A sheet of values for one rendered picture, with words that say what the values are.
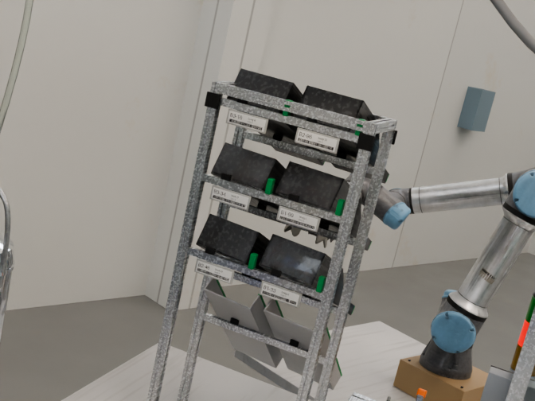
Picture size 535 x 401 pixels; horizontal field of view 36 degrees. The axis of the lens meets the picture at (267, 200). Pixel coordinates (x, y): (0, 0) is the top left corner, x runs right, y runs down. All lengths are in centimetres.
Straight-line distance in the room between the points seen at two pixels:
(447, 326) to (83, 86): 271
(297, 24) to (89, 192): 172
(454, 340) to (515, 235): 32
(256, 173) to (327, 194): 16
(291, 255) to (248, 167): 20
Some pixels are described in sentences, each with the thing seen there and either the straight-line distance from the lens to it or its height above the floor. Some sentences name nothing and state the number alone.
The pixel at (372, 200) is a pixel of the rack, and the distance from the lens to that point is 176.
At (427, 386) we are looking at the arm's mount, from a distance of 243.
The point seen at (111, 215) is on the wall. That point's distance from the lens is 477.
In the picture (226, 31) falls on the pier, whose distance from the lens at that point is 463.
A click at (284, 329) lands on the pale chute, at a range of 188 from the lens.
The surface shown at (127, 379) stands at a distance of 216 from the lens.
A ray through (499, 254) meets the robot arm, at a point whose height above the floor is 135.
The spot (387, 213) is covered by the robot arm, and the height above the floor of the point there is 137.
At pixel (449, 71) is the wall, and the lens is 681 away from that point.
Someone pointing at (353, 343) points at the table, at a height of 86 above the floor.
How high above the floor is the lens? 182
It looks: 13 degrees down
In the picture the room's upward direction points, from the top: 13 degrees clockwise
